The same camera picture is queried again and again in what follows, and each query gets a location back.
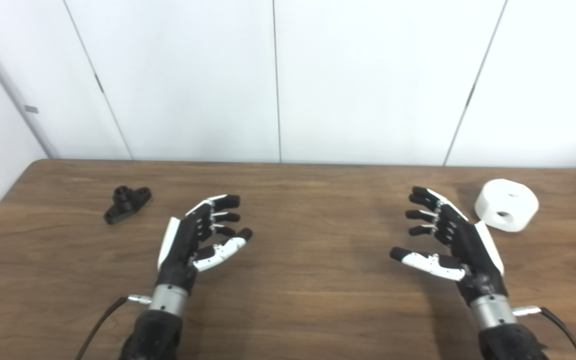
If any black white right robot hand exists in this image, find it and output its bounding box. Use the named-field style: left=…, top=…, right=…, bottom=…
left=389, top=186, right=509, bottom=305

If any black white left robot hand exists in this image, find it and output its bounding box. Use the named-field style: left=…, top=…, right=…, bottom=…
left=157, top=194, right=254, bottom=293

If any round white plastic piece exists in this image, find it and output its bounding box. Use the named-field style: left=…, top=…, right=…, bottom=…
left=474, top=179, right=539, bottom=233

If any black plastic holder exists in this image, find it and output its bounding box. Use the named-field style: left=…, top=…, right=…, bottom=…
left=103, top=185, right=152, bottom=225

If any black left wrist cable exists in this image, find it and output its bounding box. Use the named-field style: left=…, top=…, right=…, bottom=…
left=74, top=295, right=153, bottom=360

